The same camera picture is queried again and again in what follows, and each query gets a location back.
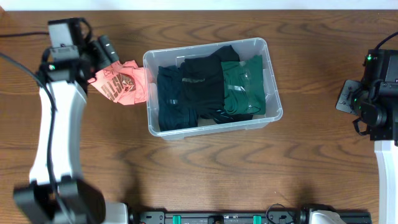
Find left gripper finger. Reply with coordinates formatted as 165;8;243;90
98;35;119;63
91;40;111;70

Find coral orange shirt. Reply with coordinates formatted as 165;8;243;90
88;60;148;105

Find dark navy garment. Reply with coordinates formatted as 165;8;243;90
157;65;198;131

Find black garment with tape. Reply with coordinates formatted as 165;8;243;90
180;55;224;114

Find dark green garment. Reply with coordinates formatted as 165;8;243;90
221;55;266;115

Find black shirt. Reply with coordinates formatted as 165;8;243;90
201;45;254;124

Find clear plastic storage bin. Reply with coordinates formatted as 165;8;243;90
143;37;283;140

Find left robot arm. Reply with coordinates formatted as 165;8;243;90
13;35;129;223

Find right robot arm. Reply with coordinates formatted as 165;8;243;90
336;48;397;223

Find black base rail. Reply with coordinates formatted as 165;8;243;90
131;203;373;224

